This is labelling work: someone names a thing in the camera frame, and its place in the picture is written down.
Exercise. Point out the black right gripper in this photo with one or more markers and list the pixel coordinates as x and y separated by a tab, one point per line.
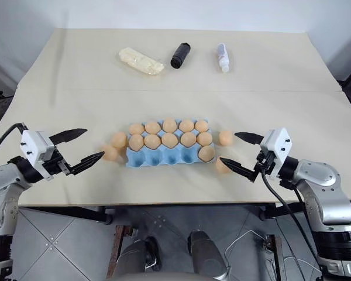
264	164

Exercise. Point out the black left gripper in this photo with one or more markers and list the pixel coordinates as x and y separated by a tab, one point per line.
57	167

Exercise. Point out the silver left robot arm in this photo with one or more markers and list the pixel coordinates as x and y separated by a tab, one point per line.
0	181

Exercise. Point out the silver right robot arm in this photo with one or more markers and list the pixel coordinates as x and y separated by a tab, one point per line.
319	178

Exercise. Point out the blue egg carton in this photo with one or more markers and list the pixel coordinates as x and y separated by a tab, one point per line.
152	159

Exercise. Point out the tan egg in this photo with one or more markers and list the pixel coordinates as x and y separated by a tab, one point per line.
152	141
119	139
110	152
206	153
188	139
201	126
225	137
152	127
186	126
169	124
170	139
204	138
221	167
136	142
136	128

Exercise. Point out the small clear bottle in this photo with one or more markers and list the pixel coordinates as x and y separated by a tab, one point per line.
223	57

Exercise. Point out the cream food packet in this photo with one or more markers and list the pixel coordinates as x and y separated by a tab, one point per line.
140	61

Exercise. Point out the dark rounded robot leg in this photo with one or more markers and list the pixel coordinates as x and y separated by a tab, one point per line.
206	254
137	257

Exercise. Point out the black cylindrical roll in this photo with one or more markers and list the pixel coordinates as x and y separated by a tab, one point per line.
180	55

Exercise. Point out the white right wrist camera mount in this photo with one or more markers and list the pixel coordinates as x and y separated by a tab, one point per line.
278	140

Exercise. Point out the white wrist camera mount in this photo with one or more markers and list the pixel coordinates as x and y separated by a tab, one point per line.
35	145
278	140

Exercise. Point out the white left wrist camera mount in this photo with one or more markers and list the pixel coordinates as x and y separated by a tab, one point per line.
35	145

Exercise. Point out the black table frame bar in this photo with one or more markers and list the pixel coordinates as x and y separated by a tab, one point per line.
295	209
67	215

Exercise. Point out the rusty metal post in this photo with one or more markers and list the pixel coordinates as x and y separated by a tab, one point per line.
117	248
275	257

